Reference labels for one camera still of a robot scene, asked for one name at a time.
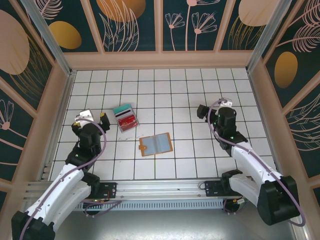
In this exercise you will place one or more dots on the white credit card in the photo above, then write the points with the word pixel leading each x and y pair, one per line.
pixel 123 113

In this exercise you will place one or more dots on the teal credit card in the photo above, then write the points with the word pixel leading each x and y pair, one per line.
pixel 121 108

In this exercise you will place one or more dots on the tan leather card holder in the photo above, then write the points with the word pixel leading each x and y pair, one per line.
pixel 160 143

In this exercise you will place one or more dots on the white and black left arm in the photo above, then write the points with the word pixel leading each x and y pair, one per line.
pixel 72 197

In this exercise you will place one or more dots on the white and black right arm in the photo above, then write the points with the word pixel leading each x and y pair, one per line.
pixel 250 162

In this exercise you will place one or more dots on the small circuit board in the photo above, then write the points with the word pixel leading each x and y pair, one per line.
pixel 241 200
pixel 96 206

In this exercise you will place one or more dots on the grey metal sheet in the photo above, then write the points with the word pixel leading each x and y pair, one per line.
pixel 160 225

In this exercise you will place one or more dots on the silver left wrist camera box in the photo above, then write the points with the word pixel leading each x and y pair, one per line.
pixel 85 115

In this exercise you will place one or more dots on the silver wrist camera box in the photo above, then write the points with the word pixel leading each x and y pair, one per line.
pixel 226 102
pixel 85 115

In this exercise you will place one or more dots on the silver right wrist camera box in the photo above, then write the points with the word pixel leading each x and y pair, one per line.
pixel 226 102

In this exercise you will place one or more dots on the aluminium floor edge rail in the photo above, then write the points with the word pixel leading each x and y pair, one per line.
pixel 258 100
pixel 65 100

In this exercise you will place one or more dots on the wall panel, single pink flower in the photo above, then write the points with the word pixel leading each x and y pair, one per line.
pixel 12 140

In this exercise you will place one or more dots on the wall panel, pink flowers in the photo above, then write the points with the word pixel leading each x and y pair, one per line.
pixel 190 37

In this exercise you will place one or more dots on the wall panel, oval and fern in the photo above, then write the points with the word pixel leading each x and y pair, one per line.
pixel 286 70

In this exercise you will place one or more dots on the wall panel, pink leaf outlines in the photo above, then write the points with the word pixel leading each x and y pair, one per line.
pixel 305 140

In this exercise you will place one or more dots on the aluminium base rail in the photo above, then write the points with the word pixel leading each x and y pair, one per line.
pixel 160 187

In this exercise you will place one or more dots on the wall panel, gold oval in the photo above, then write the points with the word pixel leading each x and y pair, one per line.
pixel 65 35

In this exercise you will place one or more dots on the aluminium corner post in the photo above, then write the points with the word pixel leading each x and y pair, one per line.
pixel 267 37
pixel 48 37

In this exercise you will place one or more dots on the wall panel, huge pale disc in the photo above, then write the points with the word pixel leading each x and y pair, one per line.
pixel 12 45

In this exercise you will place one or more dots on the wall panel, large gold disc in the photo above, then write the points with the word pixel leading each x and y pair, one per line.
pixel 120 10

